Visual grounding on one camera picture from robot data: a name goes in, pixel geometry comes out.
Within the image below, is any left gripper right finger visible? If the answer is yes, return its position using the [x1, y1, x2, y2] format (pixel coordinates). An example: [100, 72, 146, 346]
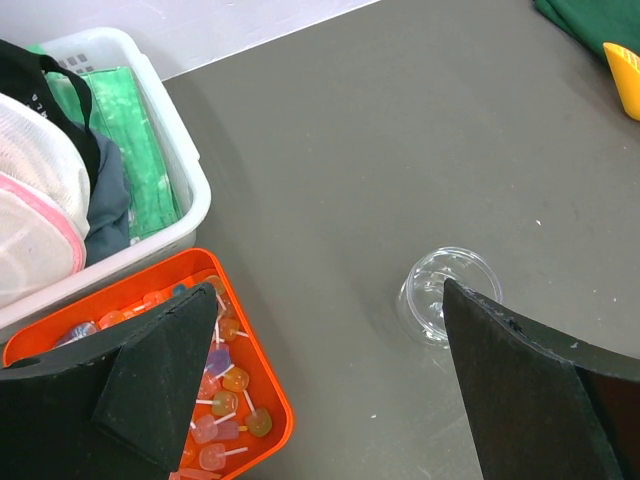
[443, 280, 639, 479]

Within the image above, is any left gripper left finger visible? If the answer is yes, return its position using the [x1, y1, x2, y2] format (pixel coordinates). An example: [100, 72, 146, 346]
[1, 283, 218, 479]

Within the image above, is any clear plastic cup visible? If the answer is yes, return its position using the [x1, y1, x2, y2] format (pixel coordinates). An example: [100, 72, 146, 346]
[396, 246, 503, 349]

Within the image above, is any yellow plastic scoop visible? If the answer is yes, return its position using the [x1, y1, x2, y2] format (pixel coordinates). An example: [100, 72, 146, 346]
[603, 42, 640, 121]

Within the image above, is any orange candy tray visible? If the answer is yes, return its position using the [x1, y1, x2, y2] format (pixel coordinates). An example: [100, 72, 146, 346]
[3, 248, 294, 479]

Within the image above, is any grey cloth in basket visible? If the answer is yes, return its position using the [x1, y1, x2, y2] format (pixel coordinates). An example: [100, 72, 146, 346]
[85, 130, 131, 267]

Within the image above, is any white mesh laundry bag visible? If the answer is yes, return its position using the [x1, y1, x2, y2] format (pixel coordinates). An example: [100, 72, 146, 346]
[1, 95, 90, 307]

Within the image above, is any green patterned cloth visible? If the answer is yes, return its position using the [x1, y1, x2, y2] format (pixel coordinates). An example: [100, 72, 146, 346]
[24, 43, 184, 241]

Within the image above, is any black cap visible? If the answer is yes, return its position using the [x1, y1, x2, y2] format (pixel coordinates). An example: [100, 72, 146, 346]
[0, 38, 102, 186]

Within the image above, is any white plastic basket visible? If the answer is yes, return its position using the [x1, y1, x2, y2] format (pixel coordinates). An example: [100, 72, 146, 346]
[1, 27, 211, 343]

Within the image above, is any dark green folded cloth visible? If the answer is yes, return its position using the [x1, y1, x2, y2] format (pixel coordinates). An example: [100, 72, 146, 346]
[533, 0, 639, 63]

